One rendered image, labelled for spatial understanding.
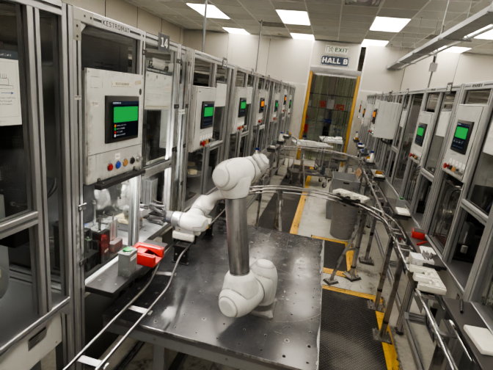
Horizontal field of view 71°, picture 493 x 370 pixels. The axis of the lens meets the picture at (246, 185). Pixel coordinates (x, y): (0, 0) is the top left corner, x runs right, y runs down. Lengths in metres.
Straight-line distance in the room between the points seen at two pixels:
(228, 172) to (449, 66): 9.32
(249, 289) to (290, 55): 8.92
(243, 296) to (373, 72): 8.93
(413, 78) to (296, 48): 3.16
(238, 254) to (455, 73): 9.37
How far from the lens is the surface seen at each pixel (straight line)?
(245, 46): 10.46
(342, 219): 4.81
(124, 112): 1.66
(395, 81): 10.20
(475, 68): 10.66
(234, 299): 1.67
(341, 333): 3.13
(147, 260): 1.83
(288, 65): 10.18
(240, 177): 1.54
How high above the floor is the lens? 1.82
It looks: 15 degrees down
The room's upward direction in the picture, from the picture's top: 7 degrees clockwise
